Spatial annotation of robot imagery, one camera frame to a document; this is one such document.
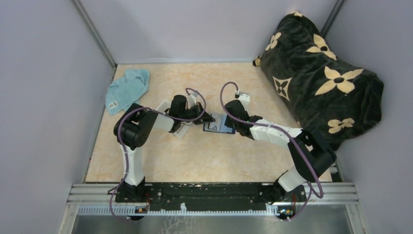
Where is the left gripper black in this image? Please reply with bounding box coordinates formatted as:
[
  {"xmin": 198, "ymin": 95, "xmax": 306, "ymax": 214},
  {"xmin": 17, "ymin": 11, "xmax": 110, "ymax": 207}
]
[{"xmin": 179, "ymin": 101, "xmax": 215, "ymax": 125}]

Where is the white plastic card tray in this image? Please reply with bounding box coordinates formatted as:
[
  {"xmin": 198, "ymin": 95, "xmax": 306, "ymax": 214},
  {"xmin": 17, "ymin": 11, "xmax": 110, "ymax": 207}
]
[{"xmin": 153, "ymin": 100, "xmax": 193, "ymax": 138}]

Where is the navy blue card holder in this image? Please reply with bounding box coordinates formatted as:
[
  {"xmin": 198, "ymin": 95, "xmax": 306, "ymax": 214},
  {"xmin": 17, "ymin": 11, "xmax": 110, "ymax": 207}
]
[{"xmin": 203, "ymin": 113, "xmax": 235, "ymax": 134}]

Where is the silver VIP card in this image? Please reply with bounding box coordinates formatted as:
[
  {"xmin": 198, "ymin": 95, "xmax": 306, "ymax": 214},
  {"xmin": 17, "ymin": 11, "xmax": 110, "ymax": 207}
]
[{"xmin": 208, "ymin": 122, "xmax": 221, "ymax": 132}]

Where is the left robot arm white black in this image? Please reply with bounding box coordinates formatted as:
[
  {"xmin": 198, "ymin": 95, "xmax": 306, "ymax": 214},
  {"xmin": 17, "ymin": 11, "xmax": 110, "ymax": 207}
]
[{"xmin": 111, "ymin": 93, "xmax": 215, "ymax": 203}]

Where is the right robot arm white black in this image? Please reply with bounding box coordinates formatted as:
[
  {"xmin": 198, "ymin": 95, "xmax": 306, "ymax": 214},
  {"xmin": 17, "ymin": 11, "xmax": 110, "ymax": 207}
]
[{"xmin": 224, "ymin": 99, "xmax": 337, "ymax": 201}]

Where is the light blue towel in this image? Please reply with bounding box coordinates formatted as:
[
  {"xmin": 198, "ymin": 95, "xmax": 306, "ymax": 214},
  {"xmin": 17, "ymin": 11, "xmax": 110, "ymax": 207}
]
[{"xmin": 105, "ymin": 69, "xmax": 150, "ymax": 116}]

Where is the black floral blanket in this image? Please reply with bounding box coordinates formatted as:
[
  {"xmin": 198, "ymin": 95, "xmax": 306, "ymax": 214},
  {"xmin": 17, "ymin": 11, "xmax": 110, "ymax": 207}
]
[{"xmin": 253, "ymin": 12, "xmax": 384, "ymax": 150}]

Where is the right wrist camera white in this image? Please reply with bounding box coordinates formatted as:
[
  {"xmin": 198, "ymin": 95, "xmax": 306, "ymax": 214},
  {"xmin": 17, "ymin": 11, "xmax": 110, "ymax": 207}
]
[{"xmin": 235, "ymin": 92, "xmax": 250, "ymax": 112}]

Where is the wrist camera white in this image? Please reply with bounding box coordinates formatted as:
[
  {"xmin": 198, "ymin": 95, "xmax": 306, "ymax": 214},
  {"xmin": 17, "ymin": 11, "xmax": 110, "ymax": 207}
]
[
  {"xmin": 187, "ymin": 92, "xmax": 199, "ymax": 109},
  {"xmin": 235, "ymin": 92, "xmax": 250, "ymax": 112}
]

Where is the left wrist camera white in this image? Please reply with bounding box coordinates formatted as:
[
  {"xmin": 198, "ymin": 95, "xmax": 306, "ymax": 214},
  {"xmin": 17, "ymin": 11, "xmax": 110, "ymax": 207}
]
[{"xmin": 187, "ymin": 92, "xmax": 199, "ymax": 109}]

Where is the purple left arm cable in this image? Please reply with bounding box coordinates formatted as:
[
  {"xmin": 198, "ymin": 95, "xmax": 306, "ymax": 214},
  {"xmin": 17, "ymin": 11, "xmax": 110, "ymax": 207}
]
[{"xmin": 109, "ymin": 87, "xmax": 207, "ymax": 222}]

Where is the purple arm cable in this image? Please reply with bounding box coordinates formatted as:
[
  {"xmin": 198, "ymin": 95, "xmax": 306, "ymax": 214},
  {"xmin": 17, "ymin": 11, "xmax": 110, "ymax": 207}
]
[
  {"xmin": 109, "ymin": 87, "xmax": 207, "ymax": 222},
  {"xmin": 220, "ymin": 81, "xmax": 324, "ymax": 222}
]

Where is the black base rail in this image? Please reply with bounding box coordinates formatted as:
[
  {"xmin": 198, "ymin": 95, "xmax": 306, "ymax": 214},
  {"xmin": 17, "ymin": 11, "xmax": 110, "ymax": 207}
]
[{"xmin": 115, "ymin": 182, "xmax": 307, "ymax": 212}]

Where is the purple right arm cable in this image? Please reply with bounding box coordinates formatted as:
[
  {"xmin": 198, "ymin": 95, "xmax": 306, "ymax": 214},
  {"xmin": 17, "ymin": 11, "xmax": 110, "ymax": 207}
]
[{"xmin": 220, "ymin": 81, "xmax": 324, "ymax": 222}]

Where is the aluminium frame rail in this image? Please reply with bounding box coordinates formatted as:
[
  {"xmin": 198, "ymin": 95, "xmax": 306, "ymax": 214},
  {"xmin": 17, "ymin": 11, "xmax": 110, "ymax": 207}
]
[{"xmin": 67, "ymin": 182, "xmax": 358, "ymax": 217}]

